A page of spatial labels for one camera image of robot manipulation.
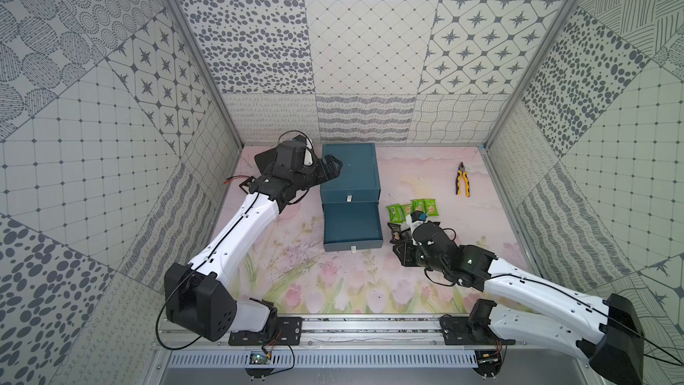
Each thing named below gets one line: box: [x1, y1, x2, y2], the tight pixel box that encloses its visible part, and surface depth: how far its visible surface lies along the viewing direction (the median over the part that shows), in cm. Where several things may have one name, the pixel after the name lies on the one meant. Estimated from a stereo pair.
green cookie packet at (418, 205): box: [410, 198, 426, 214], surface depth 103 cm
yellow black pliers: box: [455, 161, 472, 198], surface depth 110 cm
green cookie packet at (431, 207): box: [423, 198, 440, 217], surface depth 101 cm
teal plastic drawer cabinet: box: [319, 142, 382, 204], surface depth 84 cm
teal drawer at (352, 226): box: [321, 201, 384, 254], surface depth 85 cm
